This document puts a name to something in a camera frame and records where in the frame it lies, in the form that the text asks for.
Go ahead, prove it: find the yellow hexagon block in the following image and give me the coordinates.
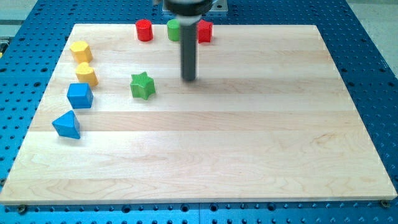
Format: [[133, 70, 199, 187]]
[[70, 40, 93, 63]]

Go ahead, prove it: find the blue triangle block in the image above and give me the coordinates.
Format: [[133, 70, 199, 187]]
[[52, 110, 80, 139]]

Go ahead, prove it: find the green star block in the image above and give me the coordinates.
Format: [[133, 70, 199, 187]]
[[130, 72, 155, 100]]

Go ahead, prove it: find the black robot arm end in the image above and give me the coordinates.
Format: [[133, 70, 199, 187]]
[[164, 0, 213, 16]]

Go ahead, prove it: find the blue cube block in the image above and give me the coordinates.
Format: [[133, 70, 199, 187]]
[[67, 83, 93, 109]]

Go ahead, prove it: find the green cylinder block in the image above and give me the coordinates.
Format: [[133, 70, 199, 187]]
[[167, 19, 180, 42]]

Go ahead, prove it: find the yellow heart block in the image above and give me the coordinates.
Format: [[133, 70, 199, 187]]
[[75, 62, 98, 87]]

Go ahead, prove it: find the red cylinder block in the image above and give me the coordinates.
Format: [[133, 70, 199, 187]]
[[135, 19, 154, 42]]

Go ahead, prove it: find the red star block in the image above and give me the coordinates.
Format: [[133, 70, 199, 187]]
[[197, 19, 213, 44]]

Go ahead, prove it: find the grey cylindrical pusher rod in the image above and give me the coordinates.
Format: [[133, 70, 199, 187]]
[[178, 16, 200, 82]]

